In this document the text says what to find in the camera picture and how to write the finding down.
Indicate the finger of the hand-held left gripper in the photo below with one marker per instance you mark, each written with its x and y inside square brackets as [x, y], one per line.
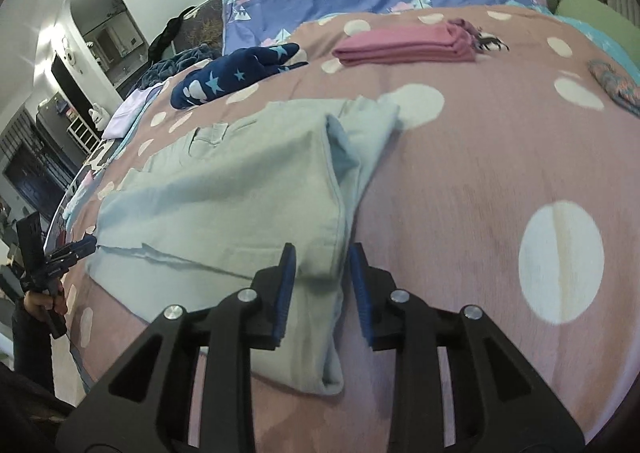
[62, 267]
[82, 244]

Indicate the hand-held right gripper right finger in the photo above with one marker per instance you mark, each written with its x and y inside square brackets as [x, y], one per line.
[360, 293]

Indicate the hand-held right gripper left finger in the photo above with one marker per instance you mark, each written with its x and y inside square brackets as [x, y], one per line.
[282, 293]

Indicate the grey t-shirt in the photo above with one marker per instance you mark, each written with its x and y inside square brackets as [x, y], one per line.
[225, 193]

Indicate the person's left forearm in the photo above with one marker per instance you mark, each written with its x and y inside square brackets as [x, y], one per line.
[32, 358]

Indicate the person's left hand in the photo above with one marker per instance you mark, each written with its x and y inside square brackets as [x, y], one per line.
[37, 304]

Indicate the animal-print bedsheet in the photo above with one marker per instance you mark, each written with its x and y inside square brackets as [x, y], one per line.
[90, 178]

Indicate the white shelf rack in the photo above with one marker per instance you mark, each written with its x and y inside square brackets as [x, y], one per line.
[85, 133]

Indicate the lilac folded cloth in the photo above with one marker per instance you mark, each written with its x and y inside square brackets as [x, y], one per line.
[127, 113]

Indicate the pink polka-dot blanket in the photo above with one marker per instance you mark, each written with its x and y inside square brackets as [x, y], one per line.
[475, 158]

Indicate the dark blue fleece blanket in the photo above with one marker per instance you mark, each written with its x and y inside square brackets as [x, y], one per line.
[175, 65]

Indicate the navy star-print garment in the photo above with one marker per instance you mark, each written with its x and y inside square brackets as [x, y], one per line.
[225, 75]

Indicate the black garment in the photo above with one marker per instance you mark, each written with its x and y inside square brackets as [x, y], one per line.
[170, 33]

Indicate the pink folded garment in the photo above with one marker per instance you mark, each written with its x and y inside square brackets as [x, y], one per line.
[405, 44]

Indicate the dark printed headboard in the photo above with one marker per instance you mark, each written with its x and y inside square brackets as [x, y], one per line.
[207, 23]

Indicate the floral cloth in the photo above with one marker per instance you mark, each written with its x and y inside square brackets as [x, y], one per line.
[617, 83]

